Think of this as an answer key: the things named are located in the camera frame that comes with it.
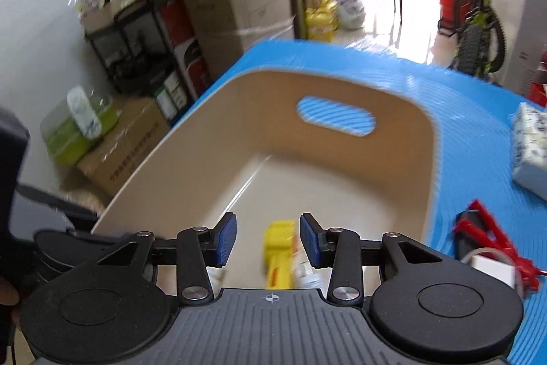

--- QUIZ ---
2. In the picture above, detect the red gift bag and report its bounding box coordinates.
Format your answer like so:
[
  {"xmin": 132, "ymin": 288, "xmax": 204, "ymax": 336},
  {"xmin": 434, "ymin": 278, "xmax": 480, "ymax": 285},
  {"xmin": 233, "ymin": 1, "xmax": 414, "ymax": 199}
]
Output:
[{"xmin": 528, "ymin": 80, "xmax": 547, "ymax": 107}]

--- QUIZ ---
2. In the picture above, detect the person's left hand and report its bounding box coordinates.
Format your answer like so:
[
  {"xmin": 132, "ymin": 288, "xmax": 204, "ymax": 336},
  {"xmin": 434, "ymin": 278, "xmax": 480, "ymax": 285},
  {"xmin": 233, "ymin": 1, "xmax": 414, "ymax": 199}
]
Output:
[{"xmin": 0, "ymin": 278, "xmax": 20, "ymax": 318}]

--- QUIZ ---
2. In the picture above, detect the masking tape roll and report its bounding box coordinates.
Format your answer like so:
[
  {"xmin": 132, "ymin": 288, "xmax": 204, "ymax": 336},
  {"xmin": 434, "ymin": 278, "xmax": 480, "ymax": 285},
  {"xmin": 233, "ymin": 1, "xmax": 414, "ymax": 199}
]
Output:
[{"xmin": 464, "ymin": 247, "xmax": 524, "ymax": 297}]

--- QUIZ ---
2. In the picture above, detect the white chest freezer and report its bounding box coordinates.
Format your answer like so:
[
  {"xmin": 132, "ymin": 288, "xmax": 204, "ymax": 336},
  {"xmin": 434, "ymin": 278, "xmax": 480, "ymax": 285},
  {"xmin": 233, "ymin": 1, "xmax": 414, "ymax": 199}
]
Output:
[{"xmin": 487, "ymin": 0, "xmax": 547, "ymax": 96}]

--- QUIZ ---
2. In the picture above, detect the white patterned cloth roll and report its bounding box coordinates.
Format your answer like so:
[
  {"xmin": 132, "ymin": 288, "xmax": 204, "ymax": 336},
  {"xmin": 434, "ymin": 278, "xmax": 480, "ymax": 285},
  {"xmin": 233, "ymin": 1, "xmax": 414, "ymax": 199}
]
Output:
[{"xmin": 67, "ymin": 87, "xmax": 103, "ymax": 139}]

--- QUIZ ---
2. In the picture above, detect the shallow cardboard tray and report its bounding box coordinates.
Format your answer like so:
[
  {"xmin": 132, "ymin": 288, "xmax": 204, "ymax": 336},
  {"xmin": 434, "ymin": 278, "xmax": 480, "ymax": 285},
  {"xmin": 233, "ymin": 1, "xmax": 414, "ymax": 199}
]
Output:
[{"xmin": 79, "ymin": 0, "xmax": 148, "ymax": 34}]

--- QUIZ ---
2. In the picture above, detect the yellow plastic bottle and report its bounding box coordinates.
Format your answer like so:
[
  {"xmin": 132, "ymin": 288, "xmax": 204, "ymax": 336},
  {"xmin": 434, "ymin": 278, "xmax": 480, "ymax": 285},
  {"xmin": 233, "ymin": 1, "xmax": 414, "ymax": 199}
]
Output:
[{"xmin": 304, "ymin": 0, "xmax": 338, "ymax": 41}]

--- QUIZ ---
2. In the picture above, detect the black trolley cart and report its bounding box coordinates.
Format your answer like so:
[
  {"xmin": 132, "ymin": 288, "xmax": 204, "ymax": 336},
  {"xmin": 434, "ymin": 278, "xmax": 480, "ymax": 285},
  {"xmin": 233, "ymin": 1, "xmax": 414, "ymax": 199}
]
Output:
[{"xmin": 85, "ymin": 0, "xmax": 206, "ymax": 96}]

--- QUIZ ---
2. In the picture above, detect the red plastic clip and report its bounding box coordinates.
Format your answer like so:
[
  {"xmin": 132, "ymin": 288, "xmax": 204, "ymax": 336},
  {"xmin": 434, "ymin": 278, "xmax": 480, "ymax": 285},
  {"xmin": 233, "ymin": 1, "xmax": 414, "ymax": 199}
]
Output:
[{"xmin": 454, "ymin": 200, "xmax": 543, "ymax": 291}]

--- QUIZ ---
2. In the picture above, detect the beige plastic storage bin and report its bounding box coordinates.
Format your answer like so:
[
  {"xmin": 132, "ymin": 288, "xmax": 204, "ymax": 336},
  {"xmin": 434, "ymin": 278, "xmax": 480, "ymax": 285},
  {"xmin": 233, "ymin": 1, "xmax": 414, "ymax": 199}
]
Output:
[{"xmin": 90, "ymin": 66, "xmax": 441, "ymax": 293}]

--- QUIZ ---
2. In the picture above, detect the large taped cardboard box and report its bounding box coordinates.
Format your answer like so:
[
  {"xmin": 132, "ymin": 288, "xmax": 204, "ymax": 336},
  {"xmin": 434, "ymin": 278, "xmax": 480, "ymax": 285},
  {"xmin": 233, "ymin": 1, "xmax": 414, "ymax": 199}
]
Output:
[{"xmin": 179, "ymin": 0, "xmax": 297, "ymax": 79}]

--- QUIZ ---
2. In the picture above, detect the green lidded food container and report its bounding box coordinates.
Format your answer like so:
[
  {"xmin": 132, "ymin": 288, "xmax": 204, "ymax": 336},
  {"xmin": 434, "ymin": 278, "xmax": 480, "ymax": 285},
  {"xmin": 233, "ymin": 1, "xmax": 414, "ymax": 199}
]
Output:
[{"xmin": 40, "ymin": 91, "xmax": 114, "ymax": 167}]

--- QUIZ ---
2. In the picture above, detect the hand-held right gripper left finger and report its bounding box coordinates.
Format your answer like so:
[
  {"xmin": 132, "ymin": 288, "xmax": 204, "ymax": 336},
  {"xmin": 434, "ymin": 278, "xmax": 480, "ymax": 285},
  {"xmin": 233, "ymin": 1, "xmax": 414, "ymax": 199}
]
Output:
[{"xmin": 96, "ymin": 212, "xmax": 238, "ymax": 304}]

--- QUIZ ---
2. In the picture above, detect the yellow plastic toy block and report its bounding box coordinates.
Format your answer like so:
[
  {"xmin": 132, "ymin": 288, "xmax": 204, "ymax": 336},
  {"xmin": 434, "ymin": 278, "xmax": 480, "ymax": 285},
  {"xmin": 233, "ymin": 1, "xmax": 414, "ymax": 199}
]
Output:
[{"xmin": 263, "ymin": 221, "xmax": 300, "ymax": 289}]

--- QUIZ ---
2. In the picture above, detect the blue silicone baking mat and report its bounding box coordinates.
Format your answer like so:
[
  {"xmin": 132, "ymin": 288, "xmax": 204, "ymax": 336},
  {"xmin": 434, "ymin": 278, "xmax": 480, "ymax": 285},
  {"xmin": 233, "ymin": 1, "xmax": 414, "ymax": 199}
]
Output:
[{"xmin": 169, "ymin": 40, "xmax": 547, "ymax": 365}]

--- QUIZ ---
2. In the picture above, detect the small white rectangular box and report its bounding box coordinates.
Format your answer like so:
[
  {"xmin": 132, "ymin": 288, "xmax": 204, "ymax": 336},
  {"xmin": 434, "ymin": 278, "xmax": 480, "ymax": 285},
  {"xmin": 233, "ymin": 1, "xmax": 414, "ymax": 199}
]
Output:
[{"xmin": 468, "ymin": 254, "xmax": 516, "ymax": 289}]

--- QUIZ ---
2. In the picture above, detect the brown shipping carton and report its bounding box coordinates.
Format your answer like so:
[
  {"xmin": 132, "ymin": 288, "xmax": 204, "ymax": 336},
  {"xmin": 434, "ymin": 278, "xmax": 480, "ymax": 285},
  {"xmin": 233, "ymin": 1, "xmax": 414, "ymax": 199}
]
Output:
[{"xmin": 77, "ymin": 95, "xmax": 172, "ymax": 199}]

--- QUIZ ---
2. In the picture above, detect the white floor bag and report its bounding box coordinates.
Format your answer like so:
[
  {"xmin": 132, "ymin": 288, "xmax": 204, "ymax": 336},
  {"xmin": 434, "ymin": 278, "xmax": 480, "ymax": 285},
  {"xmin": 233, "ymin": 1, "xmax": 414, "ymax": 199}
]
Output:
[{"xmin": 335, "ymin": 0, "xmax": 366, "ymax": 30}]

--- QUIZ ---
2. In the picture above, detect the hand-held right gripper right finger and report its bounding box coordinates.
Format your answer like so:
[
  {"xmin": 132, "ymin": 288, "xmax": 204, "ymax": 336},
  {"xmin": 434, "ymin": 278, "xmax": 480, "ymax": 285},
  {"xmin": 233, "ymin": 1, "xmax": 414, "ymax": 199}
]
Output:
[{"xmin": 299, "ymin": 212, "xmax": 443, "ymax": 304}]

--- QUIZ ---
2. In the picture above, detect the red plastic bucket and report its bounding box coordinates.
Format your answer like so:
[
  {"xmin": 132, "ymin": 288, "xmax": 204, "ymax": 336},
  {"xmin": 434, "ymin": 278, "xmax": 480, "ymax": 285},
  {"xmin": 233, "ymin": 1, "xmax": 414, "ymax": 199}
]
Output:
[{"xmin": 437, "ymin": 0, "xmax": 460, "ymax": 36}]

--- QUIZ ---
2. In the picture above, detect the green black bicycle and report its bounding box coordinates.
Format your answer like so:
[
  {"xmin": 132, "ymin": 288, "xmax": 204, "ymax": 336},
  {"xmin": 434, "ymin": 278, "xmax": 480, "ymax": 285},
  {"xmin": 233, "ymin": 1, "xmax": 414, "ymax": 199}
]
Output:
[{"xmin": 436, "ymin": 0, "xmax": 507, "ymax": 77}]

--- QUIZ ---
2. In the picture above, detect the patterned tissue box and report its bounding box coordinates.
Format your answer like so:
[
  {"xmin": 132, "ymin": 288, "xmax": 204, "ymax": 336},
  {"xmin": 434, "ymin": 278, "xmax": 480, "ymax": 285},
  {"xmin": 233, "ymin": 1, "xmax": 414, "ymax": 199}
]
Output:
[{"xmin": 510, "ymin": 102, "xmax": 547, "ymax": 199}]

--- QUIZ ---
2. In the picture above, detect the red white appliance box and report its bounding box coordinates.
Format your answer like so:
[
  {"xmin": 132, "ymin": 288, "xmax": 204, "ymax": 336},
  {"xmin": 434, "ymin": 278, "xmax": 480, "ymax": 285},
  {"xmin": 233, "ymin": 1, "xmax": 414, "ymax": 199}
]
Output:
[{"xmin": 158, "ymin": 0, "xmax": 212, "ymax": 101}]

